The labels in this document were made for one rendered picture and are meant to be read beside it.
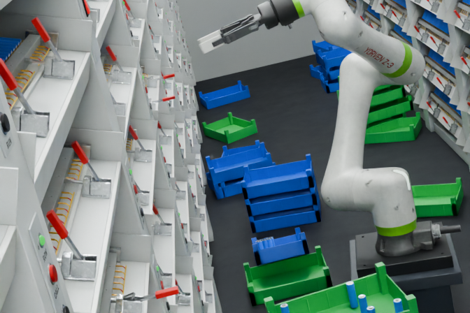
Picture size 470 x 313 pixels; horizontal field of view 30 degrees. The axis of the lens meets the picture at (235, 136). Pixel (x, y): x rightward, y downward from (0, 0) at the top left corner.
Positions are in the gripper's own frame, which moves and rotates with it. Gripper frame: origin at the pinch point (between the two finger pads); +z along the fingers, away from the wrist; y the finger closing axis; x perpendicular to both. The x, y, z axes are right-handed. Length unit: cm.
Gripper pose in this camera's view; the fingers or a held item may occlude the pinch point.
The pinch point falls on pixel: (209, 42)
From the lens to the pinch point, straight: 252.7
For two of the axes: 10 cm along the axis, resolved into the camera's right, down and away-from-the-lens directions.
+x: -4.2, -8.6, -3.0
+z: -9.1, 4.2, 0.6
